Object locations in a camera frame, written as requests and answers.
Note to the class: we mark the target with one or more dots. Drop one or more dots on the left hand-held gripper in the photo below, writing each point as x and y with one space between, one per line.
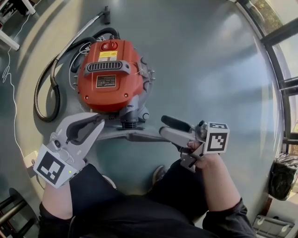
53 167

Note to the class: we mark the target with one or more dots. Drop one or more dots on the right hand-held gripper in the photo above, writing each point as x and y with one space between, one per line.
216 139

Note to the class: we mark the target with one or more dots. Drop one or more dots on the orange vacuum cleaner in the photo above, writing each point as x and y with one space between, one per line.
109 93

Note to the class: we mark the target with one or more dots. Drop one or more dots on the person's left forearm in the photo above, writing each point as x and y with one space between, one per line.
56 202

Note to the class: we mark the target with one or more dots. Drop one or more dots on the person's right forearm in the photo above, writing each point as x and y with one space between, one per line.
216 186

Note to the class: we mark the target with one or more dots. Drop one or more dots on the person's right hand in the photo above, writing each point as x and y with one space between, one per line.
194 146

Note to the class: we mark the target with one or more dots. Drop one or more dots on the person's right shoe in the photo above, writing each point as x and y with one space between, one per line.
160 174

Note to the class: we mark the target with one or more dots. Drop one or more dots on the person's shoe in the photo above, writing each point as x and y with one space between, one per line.
109 182
160 174

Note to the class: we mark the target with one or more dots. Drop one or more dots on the person's left shoe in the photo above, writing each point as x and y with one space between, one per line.
109 182

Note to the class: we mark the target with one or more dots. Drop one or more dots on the white power strip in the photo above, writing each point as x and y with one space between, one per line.
30 159

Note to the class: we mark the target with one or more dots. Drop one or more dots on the person's black clothing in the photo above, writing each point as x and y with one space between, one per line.
139 216

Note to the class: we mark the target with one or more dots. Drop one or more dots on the black metal stool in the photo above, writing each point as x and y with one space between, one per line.
14 206

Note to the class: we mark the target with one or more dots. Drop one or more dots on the black bagged trash bin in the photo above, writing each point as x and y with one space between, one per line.
282 176

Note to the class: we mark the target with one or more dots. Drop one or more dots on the grey metal case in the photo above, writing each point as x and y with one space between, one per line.
272 226

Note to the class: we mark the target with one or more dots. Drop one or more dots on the black-framed glass window wall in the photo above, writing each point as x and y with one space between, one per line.
288 83

